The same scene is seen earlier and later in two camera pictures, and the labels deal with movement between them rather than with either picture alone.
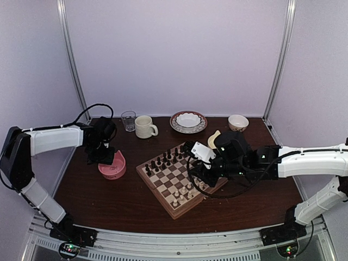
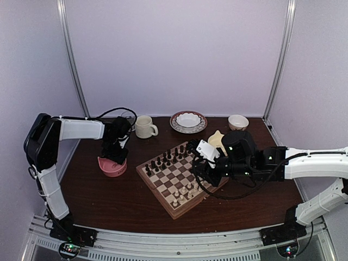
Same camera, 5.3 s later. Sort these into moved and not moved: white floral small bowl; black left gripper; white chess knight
Moved: black left gripper
Not moved: white chess knight; white floral small bowl
